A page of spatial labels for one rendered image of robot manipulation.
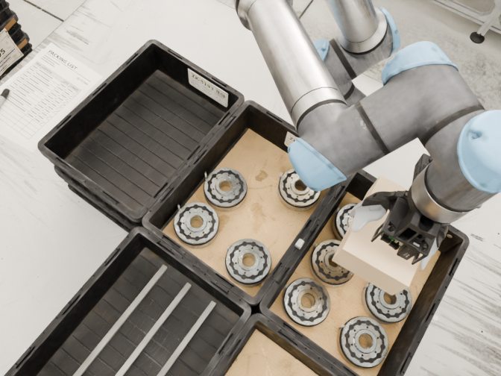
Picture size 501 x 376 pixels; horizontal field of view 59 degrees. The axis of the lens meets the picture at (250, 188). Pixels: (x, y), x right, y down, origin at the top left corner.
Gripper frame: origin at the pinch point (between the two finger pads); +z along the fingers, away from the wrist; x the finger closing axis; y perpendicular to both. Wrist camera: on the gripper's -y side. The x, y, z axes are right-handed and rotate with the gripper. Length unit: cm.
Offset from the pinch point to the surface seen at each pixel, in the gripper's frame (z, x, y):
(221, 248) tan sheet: 26.9, -27.2, 11.2
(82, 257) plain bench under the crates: 40, -58, 28
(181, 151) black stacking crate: 27, -49, -5
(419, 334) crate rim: 16.9, 16.6, 8.0
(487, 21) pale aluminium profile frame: 97, 17, -185
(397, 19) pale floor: 110, -25, -174
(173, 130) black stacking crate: 27, -54, -9
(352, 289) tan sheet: 26.9, 3.0, 3.7
